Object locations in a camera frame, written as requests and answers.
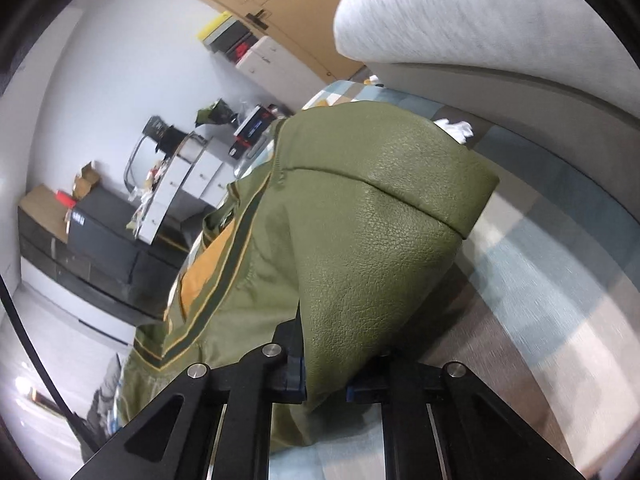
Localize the black wrapped bouquet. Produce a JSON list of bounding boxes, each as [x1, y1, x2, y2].
[[195, 100, 236, 128]]

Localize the black cable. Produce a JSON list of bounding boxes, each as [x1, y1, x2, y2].
[[0, 275, 101, 456]]

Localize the red and black shoe box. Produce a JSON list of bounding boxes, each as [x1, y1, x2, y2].
[[225, 40, 261, 66]]

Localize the green varsity jacket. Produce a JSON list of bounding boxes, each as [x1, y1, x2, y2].
[[117, 101, 501, 453]]

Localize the yellow lid shoe box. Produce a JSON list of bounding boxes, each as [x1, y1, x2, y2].
[[198, 10, 236, 43]]

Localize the large flat cardboard box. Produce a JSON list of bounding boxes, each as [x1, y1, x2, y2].
[[20, 185, 71, 246]]

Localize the white dressing table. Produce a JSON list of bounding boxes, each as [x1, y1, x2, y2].
[[132, 145, 241, 246]]

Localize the black refrigerator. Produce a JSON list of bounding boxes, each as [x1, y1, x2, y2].
[[67, 190, 166, 281]]

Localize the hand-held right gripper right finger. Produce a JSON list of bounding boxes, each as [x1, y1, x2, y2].
[[346, 355, 586, 480]]

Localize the white speckled pillow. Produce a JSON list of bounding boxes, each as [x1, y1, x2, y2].
[[333, 0, 640, 68]]

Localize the dark glass cabinet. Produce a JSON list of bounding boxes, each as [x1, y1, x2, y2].
[[17, 205, 166, 326]]

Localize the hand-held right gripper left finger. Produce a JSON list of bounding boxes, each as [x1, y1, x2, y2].
[[70, 317, 307, 480]]

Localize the white cabinet by door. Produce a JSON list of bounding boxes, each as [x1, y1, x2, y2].
[[235, 36, 326, 106]]

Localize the black box with red stripe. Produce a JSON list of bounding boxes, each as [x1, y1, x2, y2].
[[232, 105, 278, 148]]

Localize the curved metal frame mirror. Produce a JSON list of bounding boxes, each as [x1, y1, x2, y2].
[[122, 132, 206, 196]]

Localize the small open cardboard boxes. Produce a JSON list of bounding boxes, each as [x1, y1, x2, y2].
[[72, 161, 101, 201]]

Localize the white crumpled tissue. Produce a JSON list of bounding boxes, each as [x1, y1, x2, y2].
[[435, 119, 475, 143]]

